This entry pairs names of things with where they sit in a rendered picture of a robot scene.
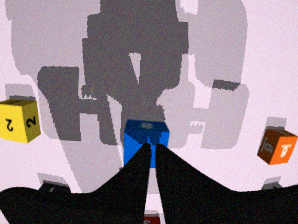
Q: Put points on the red block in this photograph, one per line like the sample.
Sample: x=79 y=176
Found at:
x=151 y=220

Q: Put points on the yellow block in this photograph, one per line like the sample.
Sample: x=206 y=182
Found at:
x=19 y=120

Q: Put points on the orange digit block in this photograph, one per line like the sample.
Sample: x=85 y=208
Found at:
x=276 y=146

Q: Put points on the blue block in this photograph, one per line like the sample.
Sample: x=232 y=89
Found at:
x=139 y=132

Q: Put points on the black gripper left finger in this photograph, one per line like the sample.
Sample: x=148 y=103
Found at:
x=121 y=200

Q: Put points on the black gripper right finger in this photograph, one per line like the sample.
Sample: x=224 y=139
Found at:
x=190 y=197

